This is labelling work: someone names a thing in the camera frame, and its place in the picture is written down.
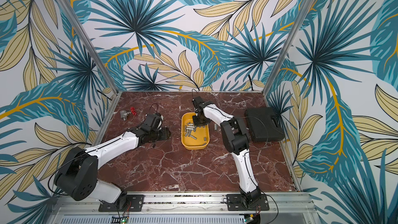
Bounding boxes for yellow plastic storage box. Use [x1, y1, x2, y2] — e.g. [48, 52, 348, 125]
[181, 113, 210, 150]

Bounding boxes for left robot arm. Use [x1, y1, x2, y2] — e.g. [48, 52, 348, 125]
[54, 113, 171, 204]

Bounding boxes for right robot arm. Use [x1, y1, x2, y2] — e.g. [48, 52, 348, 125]
[192, 96, 261, 206]

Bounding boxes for black plastic tool case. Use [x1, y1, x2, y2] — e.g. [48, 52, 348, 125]
[245, 107, 285, 143]

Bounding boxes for metal valve red handle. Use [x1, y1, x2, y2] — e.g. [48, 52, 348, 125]
[119, 107, 137, 121]

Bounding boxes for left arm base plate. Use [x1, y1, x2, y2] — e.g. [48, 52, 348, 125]
[98, 195, 145, 213]

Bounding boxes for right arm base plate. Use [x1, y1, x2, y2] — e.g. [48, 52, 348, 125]
[224, 194, 269, 211]

